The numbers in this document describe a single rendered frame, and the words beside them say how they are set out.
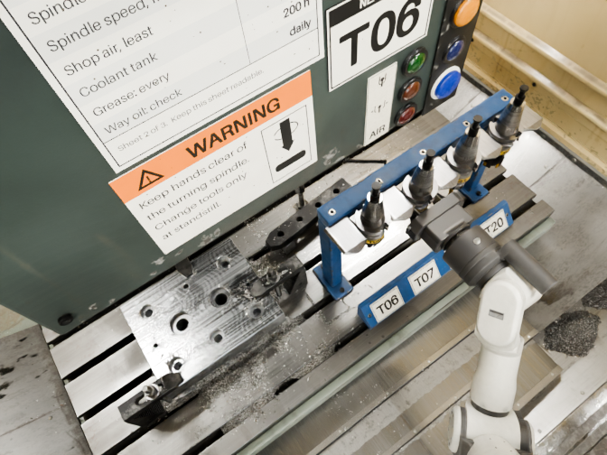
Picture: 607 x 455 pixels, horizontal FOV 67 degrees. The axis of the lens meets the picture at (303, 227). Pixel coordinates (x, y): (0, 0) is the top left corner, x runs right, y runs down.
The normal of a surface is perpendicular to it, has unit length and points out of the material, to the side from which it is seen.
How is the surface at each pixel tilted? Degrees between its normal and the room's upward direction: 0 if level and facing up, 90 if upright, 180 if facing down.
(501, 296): 51
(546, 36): 90
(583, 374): 17
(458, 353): 8
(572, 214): 24
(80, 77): 90
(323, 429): 7
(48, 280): 90
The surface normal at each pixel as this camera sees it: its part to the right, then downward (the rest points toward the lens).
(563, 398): -0.24, -0.66
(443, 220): -0.07, -0.48
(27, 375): 0.26, -0.65
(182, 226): 0.57, 0.70
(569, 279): -0.40, -0.22
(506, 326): -0.68, 0.11
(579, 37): -0.82, 0.54
